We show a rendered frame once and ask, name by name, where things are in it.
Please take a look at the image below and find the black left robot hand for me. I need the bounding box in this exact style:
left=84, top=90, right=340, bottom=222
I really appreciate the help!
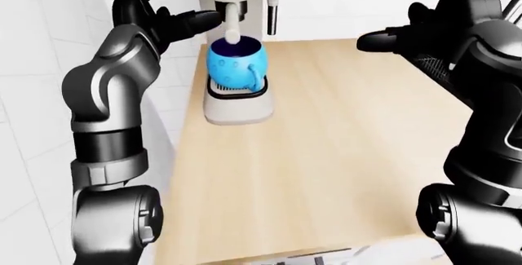
left=110, top=0, right=223, bottom=55

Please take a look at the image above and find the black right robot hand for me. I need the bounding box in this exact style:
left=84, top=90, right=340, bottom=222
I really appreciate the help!
left=356, top=0, right=503, bottom=55

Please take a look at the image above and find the white coffee machine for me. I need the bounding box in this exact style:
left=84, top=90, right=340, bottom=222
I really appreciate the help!
left=180, top=0, right=283, bottom=126

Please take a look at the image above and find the blue ceramic mug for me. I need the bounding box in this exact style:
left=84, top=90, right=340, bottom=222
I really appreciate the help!
left=206, top=35, right=271, bottom=92

